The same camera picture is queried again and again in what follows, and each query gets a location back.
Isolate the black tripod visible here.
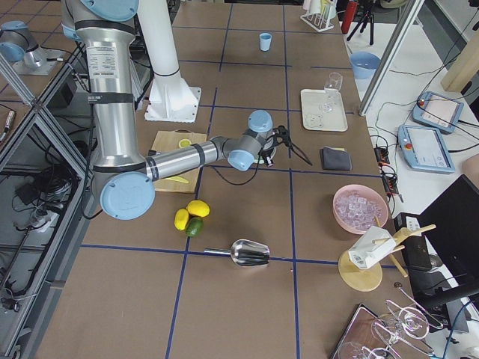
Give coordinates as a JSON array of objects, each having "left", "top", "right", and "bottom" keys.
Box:
[{"left": 346, "top": 0, "right": 376, "bottom": 46}]

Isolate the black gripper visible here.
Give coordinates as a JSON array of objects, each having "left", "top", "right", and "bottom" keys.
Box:
[{"left": 259, "top": 147, "right": 275, "bottom": 166}]

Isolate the blue bowl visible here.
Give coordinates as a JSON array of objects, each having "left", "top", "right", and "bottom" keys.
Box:
[{"left": 350, "top": 52, "right": 381, "bottom": 79}]

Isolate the red cylinder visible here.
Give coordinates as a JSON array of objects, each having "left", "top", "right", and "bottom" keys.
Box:
[{"left": 341, "top": 0, "right": 358, "bottom": 34}]

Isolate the clear wine glass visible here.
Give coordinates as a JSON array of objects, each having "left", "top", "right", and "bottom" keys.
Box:
[{"left": 322, "top": 72, "right": 343, "bottom": 113}]

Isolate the white paper box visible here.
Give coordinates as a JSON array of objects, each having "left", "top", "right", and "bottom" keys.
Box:
[{"left": 347, "top": 226, "right": 396, "bottom": 270}]

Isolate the light blue plastic cup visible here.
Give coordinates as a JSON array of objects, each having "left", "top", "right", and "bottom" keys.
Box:
[{"left": 259, "top": 32, "right": 272, "bottom": 52}]

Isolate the grey folded cloth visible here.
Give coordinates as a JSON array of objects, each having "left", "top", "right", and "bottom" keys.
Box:
[{"left": 320, "top": 147, "right": 353, "bottom": 171}]

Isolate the half lemon slice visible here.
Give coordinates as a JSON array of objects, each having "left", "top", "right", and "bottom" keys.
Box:
[{"left": 178, "top": 138, "right": 192, "bottom": 148}]

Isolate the aluminium frame post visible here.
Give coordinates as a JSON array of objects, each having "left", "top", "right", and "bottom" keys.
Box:
[{"left": 359, "top": 0, "right": 424, "bottom": 116}]

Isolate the metal ice scoop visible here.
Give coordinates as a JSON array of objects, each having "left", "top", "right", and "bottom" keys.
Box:
[{"left": 204, "top": 239, "right": 270, "bottom": 267}]

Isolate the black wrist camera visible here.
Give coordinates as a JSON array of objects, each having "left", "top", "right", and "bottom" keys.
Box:
[{"left": 272, "top": 125, "right": 292, "bottom": 148}]

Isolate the near teach pendant tablet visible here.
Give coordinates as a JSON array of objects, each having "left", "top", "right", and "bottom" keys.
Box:
[{"left": 397, "top": 125, "right": 455, "bottom": 174}]

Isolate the green lime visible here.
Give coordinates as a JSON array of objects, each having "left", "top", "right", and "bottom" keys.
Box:
[{"left": 185, "top": 217, "right": 204, "bottom": 237}]

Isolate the black monitor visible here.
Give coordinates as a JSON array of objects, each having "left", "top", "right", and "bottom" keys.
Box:
[{"left": 403, "top": 175, "right": 478, "bottom": 309}]

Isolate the yellow plastic knife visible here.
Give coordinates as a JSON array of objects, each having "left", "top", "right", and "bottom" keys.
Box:
[{"left": 163, "top": 176, "right": 189, "bottom": 184}]

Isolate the wooden cutting board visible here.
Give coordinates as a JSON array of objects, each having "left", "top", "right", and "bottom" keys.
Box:
[{"left": 152, "top": 130, "right": 207, "bottom": 194}]

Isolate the black power strip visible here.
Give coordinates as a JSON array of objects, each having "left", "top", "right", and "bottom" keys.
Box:
[{"left": 373, "top": 145, "right": 403, "bottom": 202}]

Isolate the pink bowl of ice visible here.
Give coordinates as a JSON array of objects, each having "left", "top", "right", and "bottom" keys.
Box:
[{"left": 332, "top": 184, "right": 389, "bottom": 234}]

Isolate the white wire cup rack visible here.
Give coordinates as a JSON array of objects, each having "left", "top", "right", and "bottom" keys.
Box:
[{"left": 300, "top": 0, "right": 337, "bottom": 33}]

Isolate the far teach pendant tablet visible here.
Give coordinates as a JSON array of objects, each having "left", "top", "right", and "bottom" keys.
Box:
[{"left": 412, "top": 91, "right": 464, "bottom": 134}]

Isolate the teach pendant tablet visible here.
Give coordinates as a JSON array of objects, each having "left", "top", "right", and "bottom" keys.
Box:
[
  {"left": 397, "top": 125, "right": 455, "bottom": 174},
  {"left": 412, "top": 91, "right": 464, "bottom": 134}
]

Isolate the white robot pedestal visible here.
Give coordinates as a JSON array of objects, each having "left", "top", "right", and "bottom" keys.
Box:
[{"left": 138, "top": 0, "right": 201, "bottom": 123}]

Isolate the yellow lemon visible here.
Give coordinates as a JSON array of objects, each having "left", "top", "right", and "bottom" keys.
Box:
[
  {"left": 174, "top": 208, "right": 190, "bottom": 231},
  {"left": 186, "top": 200, "right": 210, "bottom": 218}
]

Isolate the cream bear tray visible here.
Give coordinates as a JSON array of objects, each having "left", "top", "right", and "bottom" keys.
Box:
[{"left": 300, "top": 89, "right": 348, "bottom": 132}]

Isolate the green ceramic bowl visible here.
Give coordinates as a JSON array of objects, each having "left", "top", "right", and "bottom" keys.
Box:
[{"left": 254, "top": 147, "right": 276, "bottom": 167}]

